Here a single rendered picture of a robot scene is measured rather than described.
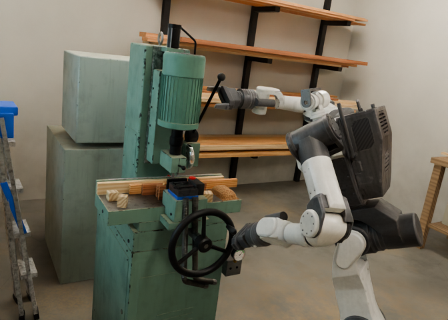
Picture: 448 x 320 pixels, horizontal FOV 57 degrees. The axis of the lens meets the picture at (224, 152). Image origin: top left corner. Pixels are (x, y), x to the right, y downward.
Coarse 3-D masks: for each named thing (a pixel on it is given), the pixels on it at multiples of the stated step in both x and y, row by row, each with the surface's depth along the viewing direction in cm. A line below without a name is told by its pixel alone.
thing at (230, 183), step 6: (204, 180) 194; (210, 180) 195; (216, 180) 196; (222, 180) 197; (228, 180) 199; (234, 180) 201; (132, 186) 175; (138, 186) 176; (210, 186) 195; (228, 186) 200; (234, 186) 202; (132, 192) 176; (138, 192) 177
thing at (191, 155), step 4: (188, 144) 198; (184, 148) 200; (188, 148) 196; (192, 148) 196; (184, 152) 201; (188, 152) 196; (192, 152) 195; (188, 156) 197; (192, 156) 195; (188, 160) 197; (192, 160) 195; (188, 164) 196; (192, 164) 196; (188, 168) 198
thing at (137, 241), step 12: (120, 228) 179; (132, 228) 167; (216, 228) 183; (132, 240) 165; (144, 240) 167; (156, 240) 170; (168, 240) 173; (180, 240) 176; (216, 240) 185; (132, 252) 166
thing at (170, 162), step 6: (162, 150) 186; (168, 150) 188; (162, 156) 185; (168, 156) 180; (174, 156) 179; (180, 156) 180; (162, 162) 186; (168, 162) 180; (174, 162) 177; (180, 162) 178; (168, 168) 180; (174, 168) 178; (180, 168) 179
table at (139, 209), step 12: (96, 204) 172; (108, 204) 162; (132, 204) 166; (144, 204) 167; (156, 204) 169; (216, 204) 180; (228, 204) 183; (240, 204) 186; (108, 216) 156; (120, 216) 159; (132, 216) 161; (144, 216) 164; (156, 216) 167; (168, 228) 160
